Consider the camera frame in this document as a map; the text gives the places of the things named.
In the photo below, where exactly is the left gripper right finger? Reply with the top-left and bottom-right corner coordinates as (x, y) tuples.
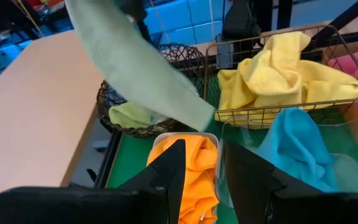
(223, 140), (323, 224)

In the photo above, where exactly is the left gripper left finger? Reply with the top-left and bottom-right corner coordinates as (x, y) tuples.
(116, 139), (187, 224)

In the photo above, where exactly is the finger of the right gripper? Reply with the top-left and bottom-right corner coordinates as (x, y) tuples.
(132, 0), (149, 21)
(116, 0), (134, 18)

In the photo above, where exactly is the orange microfiber towel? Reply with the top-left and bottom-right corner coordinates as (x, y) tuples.
(147, 133), (221, 224)

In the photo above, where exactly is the pale mint microfiber towel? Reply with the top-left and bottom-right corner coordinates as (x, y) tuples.
(64, 0), (216, 133)

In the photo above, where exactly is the turquoise microfiber towel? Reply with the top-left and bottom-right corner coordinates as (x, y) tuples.
(255, 107), (341, 193)

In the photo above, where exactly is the lime green microfiber towel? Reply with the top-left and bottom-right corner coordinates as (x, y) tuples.
(108, 101), (167, 129)

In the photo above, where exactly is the yellow microfiber towel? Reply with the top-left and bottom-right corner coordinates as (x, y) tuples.
(217, 68), (259, 129)
(239, 30), (313, 108)
(298, 59), (358, 110)

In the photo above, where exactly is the green table mat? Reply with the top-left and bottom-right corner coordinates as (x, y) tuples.
(106, 77), (358, 224)

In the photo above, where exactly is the white plastic bin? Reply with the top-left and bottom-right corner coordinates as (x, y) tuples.
(146, 131), (226, 224)

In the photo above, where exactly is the clear plastic bin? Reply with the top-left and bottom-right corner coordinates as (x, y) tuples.
(214, 114), (358, 212)

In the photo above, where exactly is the tan plastic bin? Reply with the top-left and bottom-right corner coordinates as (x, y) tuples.
(321, 43), (358, 153)

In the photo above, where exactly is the light wooden desk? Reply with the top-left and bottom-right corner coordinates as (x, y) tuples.
(0, 29), (105, 224)

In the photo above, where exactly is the black round wire basket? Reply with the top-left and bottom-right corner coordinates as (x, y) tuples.
(96, 42), (211, 139)

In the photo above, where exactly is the gold wire rectangular basket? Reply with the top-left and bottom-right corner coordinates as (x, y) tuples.
(204, 24), (358, 130)

